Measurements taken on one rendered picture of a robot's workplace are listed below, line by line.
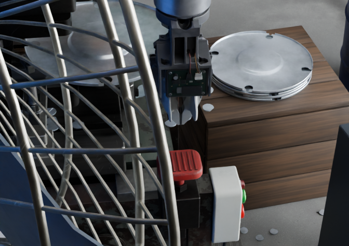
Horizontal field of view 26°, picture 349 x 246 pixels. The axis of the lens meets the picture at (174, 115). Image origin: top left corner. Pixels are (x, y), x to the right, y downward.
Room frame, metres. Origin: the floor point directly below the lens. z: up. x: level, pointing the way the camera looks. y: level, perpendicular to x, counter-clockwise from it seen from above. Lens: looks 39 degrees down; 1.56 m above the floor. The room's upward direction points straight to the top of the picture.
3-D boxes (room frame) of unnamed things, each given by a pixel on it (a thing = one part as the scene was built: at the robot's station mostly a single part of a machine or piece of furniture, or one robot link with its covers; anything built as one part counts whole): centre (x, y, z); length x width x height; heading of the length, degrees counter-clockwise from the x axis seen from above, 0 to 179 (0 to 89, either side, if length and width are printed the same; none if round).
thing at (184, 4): (0.86, -0.01, 1.07); 0.08 x 0.08 x 0.05
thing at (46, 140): (1.01, 0.24, 0.76); 0.17 x 0.06 x 0.10; 7
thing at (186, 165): (0.88, -0.01, 0.72); 0.07 x 0.06 x 0.08; 97
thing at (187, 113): (0.86, -0.03, 0.89); 0.06 x 0.03 x 0.09; 4
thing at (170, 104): (0.86, 0.01, 0.89); 0.06 x 0.03 x 0.09; 4
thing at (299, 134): (1.70, -0.23, 0.18); 0.40 x 0.38 x 0.35; 104
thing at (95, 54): (1.19, 0.14, 0.78); 0.29 x 0.29 x 0.01
